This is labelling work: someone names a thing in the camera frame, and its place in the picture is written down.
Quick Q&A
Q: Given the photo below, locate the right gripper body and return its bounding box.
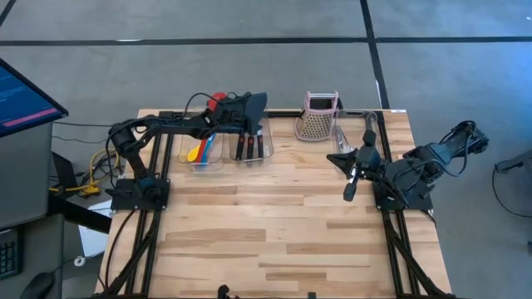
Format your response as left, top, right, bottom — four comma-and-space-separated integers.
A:
359, 159, 394, 186

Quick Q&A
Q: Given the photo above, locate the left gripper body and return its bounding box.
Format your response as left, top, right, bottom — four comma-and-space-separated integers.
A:
204, 104, 236, 135

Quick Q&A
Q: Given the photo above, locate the narrow black spatula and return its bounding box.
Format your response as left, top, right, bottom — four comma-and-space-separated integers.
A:
244, 91, 269, 162

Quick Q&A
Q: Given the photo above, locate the blue silicone spoon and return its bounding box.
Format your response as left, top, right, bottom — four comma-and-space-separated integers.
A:
202, 131, 218, 169

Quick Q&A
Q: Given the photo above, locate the yellow silicone spoon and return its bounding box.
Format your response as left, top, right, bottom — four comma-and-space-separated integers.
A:
186, 139, 205, 164

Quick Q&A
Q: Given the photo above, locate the clear plastic bin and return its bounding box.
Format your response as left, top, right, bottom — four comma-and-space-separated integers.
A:
225, 103, 276, 168
177, 103, 226, 172
332, 109, 381, 176

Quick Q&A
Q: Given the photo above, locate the pink steel box grater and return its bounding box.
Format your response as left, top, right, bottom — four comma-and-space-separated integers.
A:
293, 91, 340, 142

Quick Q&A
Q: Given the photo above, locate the black stand leg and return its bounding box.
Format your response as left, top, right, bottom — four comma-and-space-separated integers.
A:
494, 148, 532, 175

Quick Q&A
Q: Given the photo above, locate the black desk leg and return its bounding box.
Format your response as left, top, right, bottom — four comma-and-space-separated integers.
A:
47, 194, 114, 234

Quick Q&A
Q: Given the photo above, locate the white paper sheet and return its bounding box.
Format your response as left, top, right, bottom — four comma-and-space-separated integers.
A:
77, 200, 114, 258

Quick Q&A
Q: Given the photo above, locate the computer monitor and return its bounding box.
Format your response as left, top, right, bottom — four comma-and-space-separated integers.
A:
0, 56, 70, 139

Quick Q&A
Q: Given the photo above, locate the black computer mouse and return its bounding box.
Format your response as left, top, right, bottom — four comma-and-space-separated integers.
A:
18, 271, 57, 299

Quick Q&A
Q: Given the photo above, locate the black keyboard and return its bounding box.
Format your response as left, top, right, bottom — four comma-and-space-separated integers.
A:
0, 227, 22, 280

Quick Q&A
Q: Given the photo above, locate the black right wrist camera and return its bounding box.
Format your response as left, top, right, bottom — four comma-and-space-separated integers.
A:
356, 144, 381, 168

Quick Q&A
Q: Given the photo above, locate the black aluminium table frame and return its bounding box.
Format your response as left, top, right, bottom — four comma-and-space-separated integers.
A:
94, 109, 455, 299

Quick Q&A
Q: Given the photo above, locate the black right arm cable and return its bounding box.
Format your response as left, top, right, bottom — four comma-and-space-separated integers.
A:
409, 119, 479, 179

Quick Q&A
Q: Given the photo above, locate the black floor cable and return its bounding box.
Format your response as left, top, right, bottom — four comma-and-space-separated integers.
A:
491, 164, 532, 219

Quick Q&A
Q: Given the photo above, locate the yellow cable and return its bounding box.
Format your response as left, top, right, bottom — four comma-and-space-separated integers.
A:
48, 148, 121, 197

